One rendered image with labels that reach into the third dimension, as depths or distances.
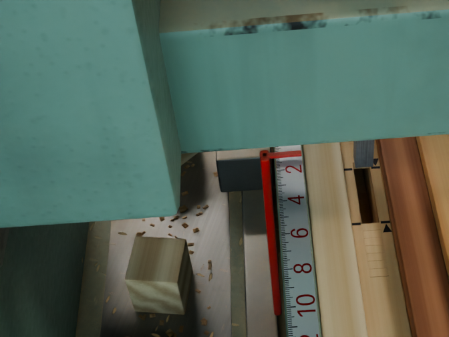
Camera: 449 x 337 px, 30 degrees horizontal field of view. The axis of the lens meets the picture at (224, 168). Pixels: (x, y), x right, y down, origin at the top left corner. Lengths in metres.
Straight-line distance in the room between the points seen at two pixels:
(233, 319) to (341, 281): 0.18
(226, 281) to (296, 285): 0.20
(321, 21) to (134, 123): 0.08
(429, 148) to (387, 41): 0.11
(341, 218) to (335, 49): 0.10
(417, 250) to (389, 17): 0.12
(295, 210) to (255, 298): 0.15
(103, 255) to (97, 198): 0.26
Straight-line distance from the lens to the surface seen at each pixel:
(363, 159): 0.42
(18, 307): 0.45
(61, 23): 0.28
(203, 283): 0.57
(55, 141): 0.32
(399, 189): 0.42
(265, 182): 0.43
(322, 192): 0.42
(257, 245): 0.57
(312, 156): 0.43
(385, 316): 0.39
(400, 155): 0.43
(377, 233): 0.41
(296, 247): 0.39
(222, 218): 0.60
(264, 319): 0.53
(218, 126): 0.36
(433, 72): 0.35
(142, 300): 0.55
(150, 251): 0.54
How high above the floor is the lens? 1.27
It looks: 48 degrees down
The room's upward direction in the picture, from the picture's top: 8 degrees counter-clockwise
